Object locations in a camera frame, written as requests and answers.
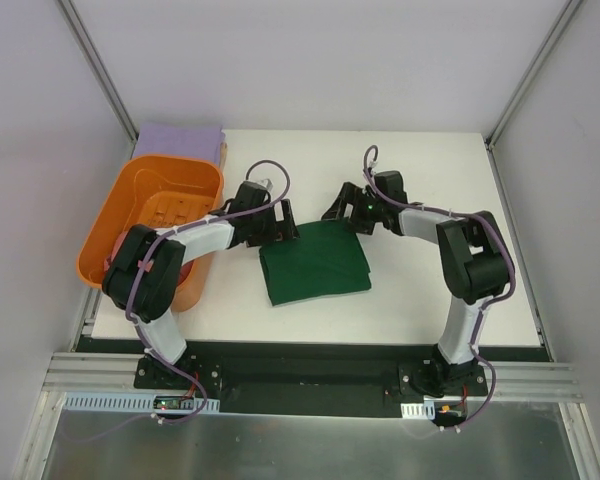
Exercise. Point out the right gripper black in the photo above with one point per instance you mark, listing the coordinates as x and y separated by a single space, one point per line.
353 206

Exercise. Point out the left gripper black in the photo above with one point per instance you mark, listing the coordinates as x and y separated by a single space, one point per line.
276 223

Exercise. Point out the dark green t shirt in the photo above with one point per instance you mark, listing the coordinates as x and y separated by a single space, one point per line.
326 259

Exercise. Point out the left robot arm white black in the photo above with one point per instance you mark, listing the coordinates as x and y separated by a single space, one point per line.
143 275

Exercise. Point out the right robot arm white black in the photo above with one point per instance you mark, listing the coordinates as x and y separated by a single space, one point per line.
477 268

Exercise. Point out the pink red t shirt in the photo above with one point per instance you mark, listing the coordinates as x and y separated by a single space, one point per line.
184 270

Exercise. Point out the folded beige t shirt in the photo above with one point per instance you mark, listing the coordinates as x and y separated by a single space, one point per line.
223 155

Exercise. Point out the orange plastic basket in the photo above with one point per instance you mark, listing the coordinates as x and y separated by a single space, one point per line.
158 191

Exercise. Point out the folded purple t shirt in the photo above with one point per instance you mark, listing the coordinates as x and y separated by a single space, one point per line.
197 142

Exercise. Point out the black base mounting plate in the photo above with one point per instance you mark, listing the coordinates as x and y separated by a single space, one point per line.
325 380

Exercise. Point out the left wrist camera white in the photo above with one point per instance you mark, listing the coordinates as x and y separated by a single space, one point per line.
266 184

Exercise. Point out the right white cable duct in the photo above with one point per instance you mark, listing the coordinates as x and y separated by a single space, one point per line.
418 411

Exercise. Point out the white cable duct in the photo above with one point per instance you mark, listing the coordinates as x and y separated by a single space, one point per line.
418 411
139 403

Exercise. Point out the left aluminium frame post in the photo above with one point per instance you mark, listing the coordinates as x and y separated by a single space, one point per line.
95 62

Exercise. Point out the aluminium frame post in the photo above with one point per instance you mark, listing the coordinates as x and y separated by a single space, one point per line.
556 32
95 62

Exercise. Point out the aluminium front rail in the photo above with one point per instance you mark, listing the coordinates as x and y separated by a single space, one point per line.
91 372

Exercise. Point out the left white cable duct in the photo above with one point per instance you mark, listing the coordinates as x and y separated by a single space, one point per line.
139 403

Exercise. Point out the right aluminium frame post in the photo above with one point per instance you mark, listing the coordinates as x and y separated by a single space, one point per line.
556 32

